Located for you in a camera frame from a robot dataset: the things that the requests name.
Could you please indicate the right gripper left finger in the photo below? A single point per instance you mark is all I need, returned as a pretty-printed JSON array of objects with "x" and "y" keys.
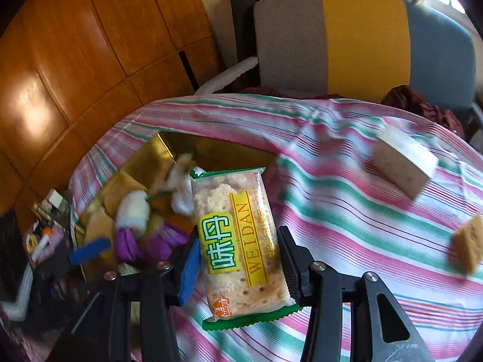
[{"x": 101, "y": 330}]

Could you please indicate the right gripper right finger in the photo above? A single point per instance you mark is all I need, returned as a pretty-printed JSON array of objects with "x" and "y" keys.
[{"x": 380, "y": 328}]

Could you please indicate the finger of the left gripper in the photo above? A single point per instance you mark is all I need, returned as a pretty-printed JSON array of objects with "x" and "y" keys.
[{"x": 89, "y": 251}]

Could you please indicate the yellow sponge block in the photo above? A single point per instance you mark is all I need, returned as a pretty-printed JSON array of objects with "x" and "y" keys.
[
  {"x": 120, "y": 192},
  {"x": 100, "y": 225}
]

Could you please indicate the purple snack packet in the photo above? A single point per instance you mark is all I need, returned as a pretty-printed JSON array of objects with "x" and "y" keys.
[{"x": 158, "y": 246}]

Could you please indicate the clear plastic bag bundle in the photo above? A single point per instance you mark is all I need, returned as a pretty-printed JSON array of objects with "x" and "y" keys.
[{"x": 182, "y": 199}]

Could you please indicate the gold metal tin box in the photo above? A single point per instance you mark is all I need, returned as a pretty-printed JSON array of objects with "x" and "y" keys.
[{"x": 156, "y": 157}]

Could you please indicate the small yellow sponge piece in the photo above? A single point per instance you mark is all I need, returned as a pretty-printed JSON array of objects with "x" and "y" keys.
[{"x": 466, "y": 243}]

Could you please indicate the striped bed sheet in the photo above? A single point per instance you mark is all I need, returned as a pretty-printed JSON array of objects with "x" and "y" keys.
[{"x": 322, "y": 186}]

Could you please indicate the small white cardboard box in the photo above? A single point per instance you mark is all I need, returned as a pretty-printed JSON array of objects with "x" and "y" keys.
[{"x": 404, "y": 161}]

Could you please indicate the wooden wardrobe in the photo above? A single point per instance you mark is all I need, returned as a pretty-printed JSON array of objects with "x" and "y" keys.
[{"x": 71, "y": 69}]

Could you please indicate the dark red cloth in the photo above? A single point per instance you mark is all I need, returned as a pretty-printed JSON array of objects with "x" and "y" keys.
[{"x": 405, "y": 98}]

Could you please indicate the grey yellow blue headboard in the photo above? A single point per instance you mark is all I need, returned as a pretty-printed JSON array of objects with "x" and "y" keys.
[{"x": 362, "y": 49}]

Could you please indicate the white bed rail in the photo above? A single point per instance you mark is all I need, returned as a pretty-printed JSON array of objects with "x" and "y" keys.
[{"x": 227, "y": 77}]

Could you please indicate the black post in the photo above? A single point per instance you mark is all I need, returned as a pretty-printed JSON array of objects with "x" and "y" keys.
[{"x": 245, "y": 39}]

